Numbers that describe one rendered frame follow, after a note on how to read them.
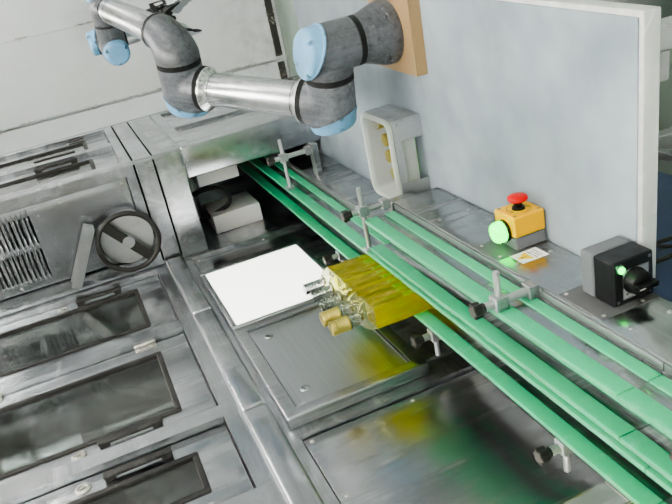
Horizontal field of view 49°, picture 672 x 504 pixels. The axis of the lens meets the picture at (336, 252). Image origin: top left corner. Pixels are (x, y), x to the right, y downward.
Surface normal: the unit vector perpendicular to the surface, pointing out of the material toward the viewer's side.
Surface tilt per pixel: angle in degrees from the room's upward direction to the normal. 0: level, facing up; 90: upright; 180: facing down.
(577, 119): 0
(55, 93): 90
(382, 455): 91
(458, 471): 90
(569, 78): 0
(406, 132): 90
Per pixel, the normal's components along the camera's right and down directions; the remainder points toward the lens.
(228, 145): 0.36, 0.32
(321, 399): -0.19, -0.90
